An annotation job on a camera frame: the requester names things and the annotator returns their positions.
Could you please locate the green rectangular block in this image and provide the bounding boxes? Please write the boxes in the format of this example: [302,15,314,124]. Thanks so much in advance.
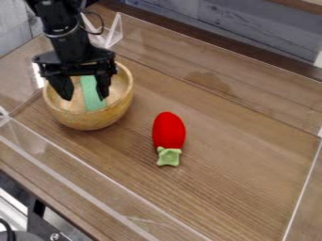
[80,75,107,111]

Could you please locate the red plush strawberry toy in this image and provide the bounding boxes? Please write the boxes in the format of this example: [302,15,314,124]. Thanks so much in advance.
[153,112,186,167]

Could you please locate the clear acrylic tray wall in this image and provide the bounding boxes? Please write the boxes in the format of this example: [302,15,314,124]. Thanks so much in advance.
[0,107,210,241]

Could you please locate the black cable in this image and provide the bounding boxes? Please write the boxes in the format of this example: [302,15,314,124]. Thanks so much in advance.
[0,217,18,241]

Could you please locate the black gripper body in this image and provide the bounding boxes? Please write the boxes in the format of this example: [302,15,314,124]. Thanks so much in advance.
[32,29,118,78]

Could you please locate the brown wooden bowl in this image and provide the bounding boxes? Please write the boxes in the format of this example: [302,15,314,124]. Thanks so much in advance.
[43,62,134,131]

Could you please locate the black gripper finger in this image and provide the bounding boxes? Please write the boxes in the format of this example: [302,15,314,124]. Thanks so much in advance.
[96,74,111,100]
[48,75,75,101]

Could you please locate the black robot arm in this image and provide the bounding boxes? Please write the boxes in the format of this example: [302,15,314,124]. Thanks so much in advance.
[26,0,118,101]

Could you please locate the clear acrylic corner bracket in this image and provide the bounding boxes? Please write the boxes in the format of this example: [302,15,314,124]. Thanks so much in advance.
[80,13,123,49]

